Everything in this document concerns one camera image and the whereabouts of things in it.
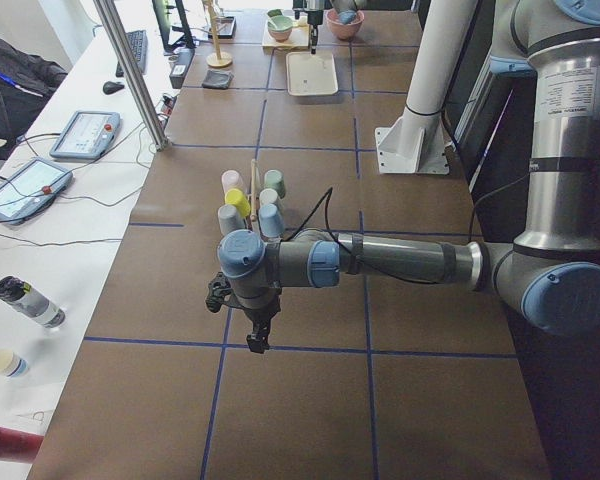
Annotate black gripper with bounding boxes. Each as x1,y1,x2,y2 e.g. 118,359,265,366
240,297,280,353
304,0,325,54

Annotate green cup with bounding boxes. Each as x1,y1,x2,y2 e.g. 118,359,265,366
264,169,286,198

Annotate cream rectangular tray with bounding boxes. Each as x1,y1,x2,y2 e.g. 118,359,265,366
286,51,339,97

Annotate blue cup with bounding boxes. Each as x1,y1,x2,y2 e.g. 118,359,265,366
258,203,285,238

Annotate grey cup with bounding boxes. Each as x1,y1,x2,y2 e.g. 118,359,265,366
217,204,246,236

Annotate beige cup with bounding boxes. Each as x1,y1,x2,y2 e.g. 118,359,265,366
259,188,283,212

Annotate yellow cup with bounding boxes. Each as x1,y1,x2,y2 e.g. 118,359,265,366
224,188,251,218

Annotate white cup rack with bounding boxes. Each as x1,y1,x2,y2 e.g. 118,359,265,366
249,158,260,232

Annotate pink cup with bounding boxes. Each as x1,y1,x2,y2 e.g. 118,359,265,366
221,170,245,193

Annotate paper cup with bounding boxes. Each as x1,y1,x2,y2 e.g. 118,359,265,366
0,349,29,378

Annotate bamboo cutting board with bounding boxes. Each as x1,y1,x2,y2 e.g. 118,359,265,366
261,17,310,50

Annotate pink bowl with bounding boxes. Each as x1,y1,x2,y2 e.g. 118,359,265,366
326,9,365,41

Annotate green bowl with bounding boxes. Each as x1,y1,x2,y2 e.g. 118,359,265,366
266,15,294,42

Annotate wooden mug tree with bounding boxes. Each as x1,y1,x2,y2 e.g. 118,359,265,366
203,0,233,69

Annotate grey folded cloth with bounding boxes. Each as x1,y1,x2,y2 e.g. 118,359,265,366
201,69,234,90

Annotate black box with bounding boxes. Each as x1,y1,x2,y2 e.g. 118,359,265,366
168,48,195,89

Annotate black monitor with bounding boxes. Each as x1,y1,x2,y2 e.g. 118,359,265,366
152,0,195,54

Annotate electronics board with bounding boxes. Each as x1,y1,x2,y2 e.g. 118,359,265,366
159,93,177,118

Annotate black keyboard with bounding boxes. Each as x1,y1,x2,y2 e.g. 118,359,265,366
126,30,149,75

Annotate black computer mouse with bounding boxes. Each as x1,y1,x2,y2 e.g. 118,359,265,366
102,81,125,95

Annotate clear water bottle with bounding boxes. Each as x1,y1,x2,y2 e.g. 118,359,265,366
0,276,65,328

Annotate teach pendant far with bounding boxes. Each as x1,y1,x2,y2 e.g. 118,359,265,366
49,111,121,162

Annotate teach pendant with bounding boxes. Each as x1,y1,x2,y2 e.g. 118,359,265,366
0,157,73,225
49,111,121,162

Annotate teach pendant near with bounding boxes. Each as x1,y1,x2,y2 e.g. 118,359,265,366
0,157,73,225

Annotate red cylinder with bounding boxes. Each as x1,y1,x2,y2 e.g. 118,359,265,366
0,427,44,464

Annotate seated person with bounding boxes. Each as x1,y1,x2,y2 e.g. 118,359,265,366
0,39,68,160

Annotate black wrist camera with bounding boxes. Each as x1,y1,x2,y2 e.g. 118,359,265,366
205,272,242,313

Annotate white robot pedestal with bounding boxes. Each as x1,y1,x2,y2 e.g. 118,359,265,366
375,0,478,175

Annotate aluminium frame post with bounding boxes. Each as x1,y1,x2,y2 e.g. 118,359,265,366
94,0,169,151

